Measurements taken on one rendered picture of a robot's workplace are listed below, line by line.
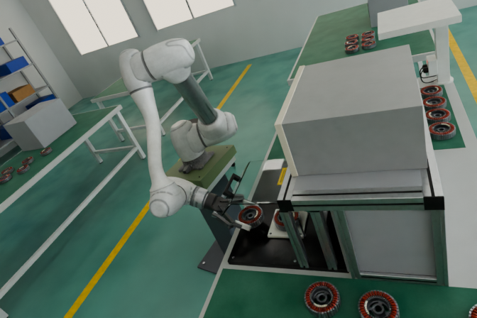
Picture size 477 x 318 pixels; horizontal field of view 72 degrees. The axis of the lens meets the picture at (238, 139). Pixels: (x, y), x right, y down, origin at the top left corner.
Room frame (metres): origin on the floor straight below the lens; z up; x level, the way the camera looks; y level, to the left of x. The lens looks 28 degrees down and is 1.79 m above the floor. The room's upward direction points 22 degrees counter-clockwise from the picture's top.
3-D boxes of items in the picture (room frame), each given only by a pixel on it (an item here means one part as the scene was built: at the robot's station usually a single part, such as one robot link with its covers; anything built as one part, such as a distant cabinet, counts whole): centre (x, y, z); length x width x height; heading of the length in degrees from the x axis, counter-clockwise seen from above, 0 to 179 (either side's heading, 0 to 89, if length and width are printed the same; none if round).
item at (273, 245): (1.12, -0.13, 0.76); 0.64 x 0.47 x 0.02; 149
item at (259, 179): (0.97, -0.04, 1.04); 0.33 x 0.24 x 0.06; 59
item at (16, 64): (7.16, 3.59, 1.37); 0.42 x 0.42 x 0.19; 60
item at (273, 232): (1.03, -0.06, 0.78); 0.15 x 0.15 x 0.01; 59
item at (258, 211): (1.09, 0.08, 0.83); 0.11 x 0.11 x 0.04
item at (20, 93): (6.97, 3.71, 0.87); 0.42 x 0.40 x 0.19; 148
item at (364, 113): (0.96, -0.39, 1.22); 0.44 x 0.39 x 0.20; 149
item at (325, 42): (3.07, -1.50, 0.38); 1.85 x 1.10 x 0.75; 149
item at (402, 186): (0.97, -0.40, 1.09); 0.68 x 0.44 x 0.05; 149
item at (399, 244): (0.65, -0.30, 0.91); 0.28 x 0.03 x 0.32; 59
